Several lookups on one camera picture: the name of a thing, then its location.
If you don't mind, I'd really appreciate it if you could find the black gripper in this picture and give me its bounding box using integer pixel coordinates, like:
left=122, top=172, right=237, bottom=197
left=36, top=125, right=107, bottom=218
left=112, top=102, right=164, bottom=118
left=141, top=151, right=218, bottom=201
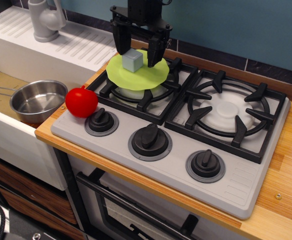
left=110, top=0, right=173, bottom=68

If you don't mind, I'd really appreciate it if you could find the pale blue cube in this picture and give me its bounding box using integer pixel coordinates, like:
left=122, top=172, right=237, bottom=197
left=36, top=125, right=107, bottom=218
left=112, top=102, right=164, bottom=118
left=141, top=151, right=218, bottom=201
left=122, top=48, right=144, bottom=73

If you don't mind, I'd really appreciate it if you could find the red toy tomato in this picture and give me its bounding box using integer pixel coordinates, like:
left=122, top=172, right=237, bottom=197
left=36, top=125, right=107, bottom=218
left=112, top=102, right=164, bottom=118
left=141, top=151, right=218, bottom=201
left=65, top=85, right=98, bottom=118

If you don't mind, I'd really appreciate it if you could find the light green plate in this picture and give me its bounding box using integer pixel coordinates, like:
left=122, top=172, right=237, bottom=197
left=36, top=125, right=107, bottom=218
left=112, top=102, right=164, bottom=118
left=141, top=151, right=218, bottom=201
left=106, top=49, right=170, bottom=91

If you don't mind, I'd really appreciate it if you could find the white toy sink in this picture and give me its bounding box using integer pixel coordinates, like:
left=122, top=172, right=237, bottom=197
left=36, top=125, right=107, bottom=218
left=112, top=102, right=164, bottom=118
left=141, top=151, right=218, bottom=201
left=0, top=5, right=131, bottom=192

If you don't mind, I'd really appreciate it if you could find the stainless steel pot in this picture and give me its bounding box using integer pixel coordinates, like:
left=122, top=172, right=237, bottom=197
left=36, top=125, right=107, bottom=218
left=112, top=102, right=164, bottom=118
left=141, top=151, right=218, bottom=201
left=0, top=80, right=68, bottom=124

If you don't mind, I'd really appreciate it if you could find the white left burner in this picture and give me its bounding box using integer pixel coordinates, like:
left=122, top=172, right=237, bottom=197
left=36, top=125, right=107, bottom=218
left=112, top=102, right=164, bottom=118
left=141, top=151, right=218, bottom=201
left=112, top=72, right=180, bottom=104

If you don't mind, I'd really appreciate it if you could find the white burner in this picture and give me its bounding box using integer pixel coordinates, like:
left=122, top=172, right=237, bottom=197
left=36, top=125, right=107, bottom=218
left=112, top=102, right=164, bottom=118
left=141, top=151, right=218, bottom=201
left=112, top=72, right=180, bottom=104
left=193, top=85, right=263, bottom=133

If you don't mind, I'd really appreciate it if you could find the black left burner grate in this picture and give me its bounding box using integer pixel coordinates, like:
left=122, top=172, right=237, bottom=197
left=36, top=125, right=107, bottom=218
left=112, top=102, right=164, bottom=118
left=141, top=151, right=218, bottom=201
left=88, top=57, right=199, bottom=125

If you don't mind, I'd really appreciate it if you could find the black burner grate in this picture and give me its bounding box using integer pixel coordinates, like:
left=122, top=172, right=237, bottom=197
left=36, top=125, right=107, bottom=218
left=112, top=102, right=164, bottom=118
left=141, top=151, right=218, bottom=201
left=88, top=57, right=199, bottom=125
left=164, top=69, right=286, bottom=164

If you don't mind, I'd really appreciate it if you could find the grey toy faucet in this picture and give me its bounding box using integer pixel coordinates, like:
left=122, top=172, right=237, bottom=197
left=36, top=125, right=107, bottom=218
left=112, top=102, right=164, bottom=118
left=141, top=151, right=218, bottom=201
left=28, top=0, right=66, bottom=43

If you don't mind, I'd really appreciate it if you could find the black left stove knob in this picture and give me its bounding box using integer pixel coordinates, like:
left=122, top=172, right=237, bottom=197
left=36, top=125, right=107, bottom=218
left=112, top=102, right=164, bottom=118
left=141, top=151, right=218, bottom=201
left=84, top=108, right=119, bottom=137

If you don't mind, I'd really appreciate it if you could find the black stove knob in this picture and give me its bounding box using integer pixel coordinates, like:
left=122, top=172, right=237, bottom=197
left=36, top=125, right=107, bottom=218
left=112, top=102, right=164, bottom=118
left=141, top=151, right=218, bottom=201
left=185, top=149, right=226, bottom=184
left=128, top=123, right=173, bottom=162
left=84, top=108, right=119, bottom=137

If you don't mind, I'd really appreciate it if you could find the black middle stove knob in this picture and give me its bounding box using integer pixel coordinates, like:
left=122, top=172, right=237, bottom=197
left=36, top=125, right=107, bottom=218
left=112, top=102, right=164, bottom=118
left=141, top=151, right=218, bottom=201
left=128, top=123, right=173, bottom=162

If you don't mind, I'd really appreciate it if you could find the white right burner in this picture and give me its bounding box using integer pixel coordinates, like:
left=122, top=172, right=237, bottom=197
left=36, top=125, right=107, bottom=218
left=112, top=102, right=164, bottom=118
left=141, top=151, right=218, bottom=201
left=193, top=85, right=263, bottom=133

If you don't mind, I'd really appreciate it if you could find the grey toy stove top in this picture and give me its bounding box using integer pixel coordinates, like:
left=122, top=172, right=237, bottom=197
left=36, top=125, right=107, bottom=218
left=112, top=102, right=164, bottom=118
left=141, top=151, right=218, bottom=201
left=50, top=66, right=292, bottom=221

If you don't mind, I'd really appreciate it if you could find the black right burner grate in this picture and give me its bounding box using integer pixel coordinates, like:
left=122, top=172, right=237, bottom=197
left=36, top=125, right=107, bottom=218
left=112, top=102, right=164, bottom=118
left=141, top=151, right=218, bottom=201
left=164, top=69, right=286, bottom=164

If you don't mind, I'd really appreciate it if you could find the black right stove knob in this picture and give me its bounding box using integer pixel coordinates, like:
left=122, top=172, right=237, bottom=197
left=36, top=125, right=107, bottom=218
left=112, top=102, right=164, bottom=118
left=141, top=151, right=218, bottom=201
left=185, top=149, right=226, bottom=184

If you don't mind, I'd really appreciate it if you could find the toy oven door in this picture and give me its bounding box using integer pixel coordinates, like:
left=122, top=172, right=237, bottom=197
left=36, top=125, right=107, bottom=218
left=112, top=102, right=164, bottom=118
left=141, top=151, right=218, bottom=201
left=69, top=156, right=244, bottom=240

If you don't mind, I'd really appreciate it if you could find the upper wooden drawer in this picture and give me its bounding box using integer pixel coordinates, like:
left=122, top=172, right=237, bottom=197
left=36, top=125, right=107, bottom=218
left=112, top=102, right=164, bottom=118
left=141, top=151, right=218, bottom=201
left=0, top=159, right=71, bottom=211

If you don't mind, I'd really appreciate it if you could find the wooden drawer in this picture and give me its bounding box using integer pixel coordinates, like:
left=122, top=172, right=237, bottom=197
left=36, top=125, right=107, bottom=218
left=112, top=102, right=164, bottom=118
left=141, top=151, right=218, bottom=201
left=0, top=186, right=78, bottom=225
left=0, top=159, right=71, bottom=211

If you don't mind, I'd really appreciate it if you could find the lower wooden drawer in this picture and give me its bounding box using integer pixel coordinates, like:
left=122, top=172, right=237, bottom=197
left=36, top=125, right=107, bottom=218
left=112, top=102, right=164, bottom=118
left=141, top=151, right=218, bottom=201
left=0, top=186, right=78, bottom=225

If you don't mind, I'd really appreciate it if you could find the black oven door handle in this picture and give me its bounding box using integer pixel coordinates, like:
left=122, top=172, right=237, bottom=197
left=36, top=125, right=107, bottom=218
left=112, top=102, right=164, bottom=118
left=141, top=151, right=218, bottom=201
left=76, top=172, right=198, bottom=240

